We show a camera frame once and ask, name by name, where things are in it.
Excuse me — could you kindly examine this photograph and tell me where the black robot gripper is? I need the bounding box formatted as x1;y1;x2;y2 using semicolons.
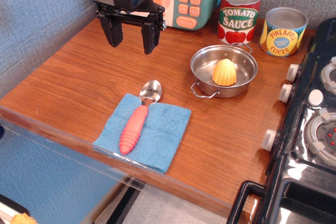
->
93;0;166;55

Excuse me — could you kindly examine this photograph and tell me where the metal spoon with red handle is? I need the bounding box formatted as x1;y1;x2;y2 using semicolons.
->
119;80;162;155

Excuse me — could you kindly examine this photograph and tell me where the small steel pot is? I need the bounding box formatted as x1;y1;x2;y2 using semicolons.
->
190;43;258;99

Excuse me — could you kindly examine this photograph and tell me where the yellow toy corn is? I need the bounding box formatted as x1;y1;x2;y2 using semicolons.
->
212;59;237;87

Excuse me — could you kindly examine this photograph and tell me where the blue cloth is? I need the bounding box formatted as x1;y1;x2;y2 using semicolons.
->
93;93;191;174

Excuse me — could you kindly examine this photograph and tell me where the tomato sauce can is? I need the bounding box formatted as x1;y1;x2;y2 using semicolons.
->
217;0;261;45

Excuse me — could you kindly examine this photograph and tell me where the pineapple slices can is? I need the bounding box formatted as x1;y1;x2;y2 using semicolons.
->
259;7;308;57

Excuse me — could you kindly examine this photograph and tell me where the white stove knob middle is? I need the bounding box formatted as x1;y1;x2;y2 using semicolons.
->
278;84;292;103

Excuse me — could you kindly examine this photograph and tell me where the white stove knob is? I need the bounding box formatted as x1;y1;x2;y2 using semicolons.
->
286;64;300;82
278;84;292;103
261;129;277;152

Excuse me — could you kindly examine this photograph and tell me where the white stove knob upper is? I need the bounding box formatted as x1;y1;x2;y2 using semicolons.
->
286;64;300;82

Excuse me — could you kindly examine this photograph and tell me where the clear acrylic barrier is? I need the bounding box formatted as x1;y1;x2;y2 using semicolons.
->
1;111;226;223

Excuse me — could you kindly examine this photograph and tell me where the white stove knob lower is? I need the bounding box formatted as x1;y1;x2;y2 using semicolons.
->
261;129;277;152

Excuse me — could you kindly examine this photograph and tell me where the orange object at corner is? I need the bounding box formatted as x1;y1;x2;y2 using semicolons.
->
10;213;37;224

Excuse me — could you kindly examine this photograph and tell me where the black toy stove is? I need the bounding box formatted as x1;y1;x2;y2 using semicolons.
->
227;18;335;223

